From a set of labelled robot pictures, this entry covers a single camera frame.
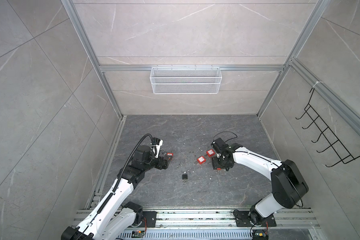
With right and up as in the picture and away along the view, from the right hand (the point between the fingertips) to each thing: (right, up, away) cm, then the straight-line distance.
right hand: (217, 163), depth 89 cm
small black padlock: (-20, -7, -1) cm, 22 cm away
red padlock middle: (-10, +1, +4) cm, 10 cm away
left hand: (-31, +9, -11) cm, 34 cm away
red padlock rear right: (-3, +6, +5) cm, 8 cm away
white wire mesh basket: (-19, +55, +11) cm, 59 cm away
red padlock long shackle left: (-30, +5, +7) cm, 31 cm away
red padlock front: (-2, 0, -10) cm, 10 cm away
